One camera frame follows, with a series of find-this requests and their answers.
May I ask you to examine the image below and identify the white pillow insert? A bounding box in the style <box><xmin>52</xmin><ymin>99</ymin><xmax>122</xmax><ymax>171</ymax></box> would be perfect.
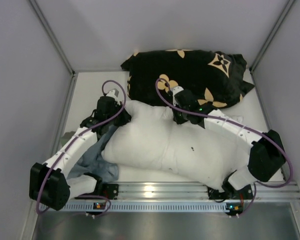
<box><xmin>101</xmin><ymin>100</ymin><xmax>249</xmax><ymax>190</ymax></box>

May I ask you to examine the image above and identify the blue grey pillowcase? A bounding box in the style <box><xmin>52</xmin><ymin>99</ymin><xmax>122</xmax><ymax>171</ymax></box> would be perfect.
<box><xmin>67</xmin><ymin>126</ymin><xmax>119</xmax><ymax>183</ymax></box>

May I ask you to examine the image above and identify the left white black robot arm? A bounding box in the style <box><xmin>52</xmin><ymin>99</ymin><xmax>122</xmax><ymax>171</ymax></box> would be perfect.
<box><xmin>29</xmin><ymin>96</ymin><xmax>131</xmax><ymax>211</ymax></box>

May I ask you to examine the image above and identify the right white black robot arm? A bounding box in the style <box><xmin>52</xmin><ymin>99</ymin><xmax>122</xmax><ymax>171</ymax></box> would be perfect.
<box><xmin>170</xmin><ymin>86</ymin><xmax>286</xmax><ymax>196</ymax></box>

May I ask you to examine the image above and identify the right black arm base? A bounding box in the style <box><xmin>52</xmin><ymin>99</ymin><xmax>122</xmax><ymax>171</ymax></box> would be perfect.
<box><xmin>207</xmin><ymin>187</ymin><xmax>230</xmax><ymax>203</ymax></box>

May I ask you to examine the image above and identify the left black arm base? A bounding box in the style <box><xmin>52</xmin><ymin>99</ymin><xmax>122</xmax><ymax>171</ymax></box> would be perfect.
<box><xmin>100</xmin><ymin>183</ymin><xmax>119</xmax><ymax>200</ymax></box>

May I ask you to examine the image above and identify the black floral plush pillow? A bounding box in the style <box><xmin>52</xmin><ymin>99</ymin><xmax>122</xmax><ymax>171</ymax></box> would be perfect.
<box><xmin>120</xmin><ymin>49</ymin><xmax>254</xmax><ymax>109</ymax></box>

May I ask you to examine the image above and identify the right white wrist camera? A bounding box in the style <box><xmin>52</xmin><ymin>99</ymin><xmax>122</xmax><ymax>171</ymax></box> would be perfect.
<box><xmin>170</xmin><ymin>86</ymin><xmax>184</xmax><ymax>106</ymax></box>

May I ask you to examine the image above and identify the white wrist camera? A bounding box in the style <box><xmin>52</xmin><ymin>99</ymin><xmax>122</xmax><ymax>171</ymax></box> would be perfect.
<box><xmin>170</xmin><ymin>86</ymin><xmax>184</xmax><ymax>106</ymax></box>
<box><xmin>105</xmin><ymin>88</ymin><xmax>119</xmax><ymax>101</ymax></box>

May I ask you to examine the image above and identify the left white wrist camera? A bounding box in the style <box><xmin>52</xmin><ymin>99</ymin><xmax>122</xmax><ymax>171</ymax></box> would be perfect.
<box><xmin>105</xmin><ymin>88</ymin><xmax>119</xmax><ymax>101</ymax></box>

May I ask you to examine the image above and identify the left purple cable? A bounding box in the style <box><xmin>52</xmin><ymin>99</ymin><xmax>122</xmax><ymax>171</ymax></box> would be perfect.
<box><xmin>36</xmin><ymin>79</ymin><xmax>127</xmax><ymax>218</ymax></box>

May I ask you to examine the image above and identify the purple cable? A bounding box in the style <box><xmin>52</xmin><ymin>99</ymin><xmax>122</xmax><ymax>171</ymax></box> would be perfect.
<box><xmin>36</xmin><ymin>79</ymin><xmax>127</xmax><ymax>218</ymax></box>
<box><xmin>155</xmin><ymin>78</ymin><xmax>296</xmax><ymax>218</ymax></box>

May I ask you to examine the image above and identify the aluminium front rail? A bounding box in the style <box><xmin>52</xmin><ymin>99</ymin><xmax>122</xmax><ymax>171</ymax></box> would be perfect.
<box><xmin>64</xmin><ymin>181</ymin><xmax>300</xmax><ymax>201</ymax></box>

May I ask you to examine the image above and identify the slotted grey cable duct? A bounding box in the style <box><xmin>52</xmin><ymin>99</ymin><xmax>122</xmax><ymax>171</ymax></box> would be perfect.
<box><xmin>39</xmin><ymin>201</ymin><xmax>241</xmax><ymax>213</ymax></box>

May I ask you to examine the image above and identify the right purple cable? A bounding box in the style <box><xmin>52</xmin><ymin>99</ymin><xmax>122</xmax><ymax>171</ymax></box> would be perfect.
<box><xmin>155</xmin><ymin>78</ymin><xmax>296</xmax><ymax>218</ymax></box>

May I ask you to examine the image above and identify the left aluminium frame post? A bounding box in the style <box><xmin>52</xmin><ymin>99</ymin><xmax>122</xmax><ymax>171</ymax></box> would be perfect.
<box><xmin>27</xmin><ymin>0</ymin><xmax>76</xmax><ymax>76</ymax></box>

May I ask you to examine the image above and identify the aluminium frame post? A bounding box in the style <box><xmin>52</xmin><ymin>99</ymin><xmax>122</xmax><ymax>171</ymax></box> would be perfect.
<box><xmin>27</xmin><ymin>0</ymin><xmax>76</xmax><ymax>76</ymax></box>
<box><xmin>249</xmin><ymin>0</ymin><xmax>297</xmax><ymax>74</ymax></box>

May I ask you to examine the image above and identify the right aluminium frame post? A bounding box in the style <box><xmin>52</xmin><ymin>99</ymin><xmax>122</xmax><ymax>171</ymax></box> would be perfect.
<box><xmin>249</xmin><ymin>0</ymin><xmax>297</xmax><ymax>74</ymax></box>

